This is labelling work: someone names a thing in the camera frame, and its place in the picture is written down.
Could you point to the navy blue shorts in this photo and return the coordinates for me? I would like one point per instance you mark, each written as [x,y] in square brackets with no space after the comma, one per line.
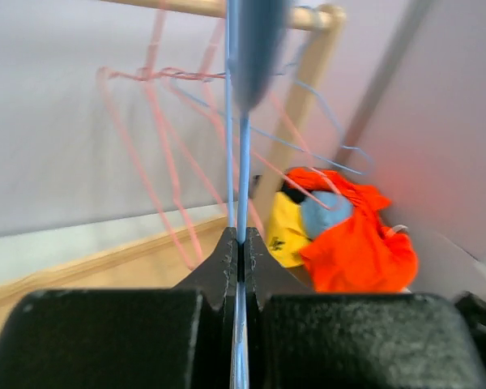
[295,195]

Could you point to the blue wire hanger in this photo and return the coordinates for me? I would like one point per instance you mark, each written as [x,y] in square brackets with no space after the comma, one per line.
[329,132]

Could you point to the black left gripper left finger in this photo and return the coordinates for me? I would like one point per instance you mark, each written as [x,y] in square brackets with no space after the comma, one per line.
[126,338]

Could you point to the pink hanger of orange shorts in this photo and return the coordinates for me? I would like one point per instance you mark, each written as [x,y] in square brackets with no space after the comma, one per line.
[146,162]

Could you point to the yellow shorts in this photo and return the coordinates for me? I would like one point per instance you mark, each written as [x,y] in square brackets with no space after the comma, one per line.
[285,236]

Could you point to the light blue shorts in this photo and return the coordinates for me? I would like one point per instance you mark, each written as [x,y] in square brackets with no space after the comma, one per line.
[319,216]

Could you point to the pink hanger of blue shorts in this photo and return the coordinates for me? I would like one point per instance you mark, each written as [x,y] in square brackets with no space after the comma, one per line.
[193,116]

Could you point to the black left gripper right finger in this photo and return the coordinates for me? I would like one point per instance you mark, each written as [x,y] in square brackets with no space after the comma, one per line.
[300,339]

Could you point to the blue hanger of grey shorts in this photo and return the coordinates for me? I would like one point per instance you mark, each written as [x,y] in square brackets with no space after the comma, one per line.
[256,31]

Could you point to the pink hanger of navy shorts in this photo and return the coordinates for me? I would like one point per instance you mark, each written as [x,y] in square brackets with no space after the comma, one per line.
[291,133]

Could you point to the orange shorts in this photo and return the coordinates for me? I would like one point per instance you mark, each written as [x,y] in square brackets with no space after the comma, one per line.
[361,254]

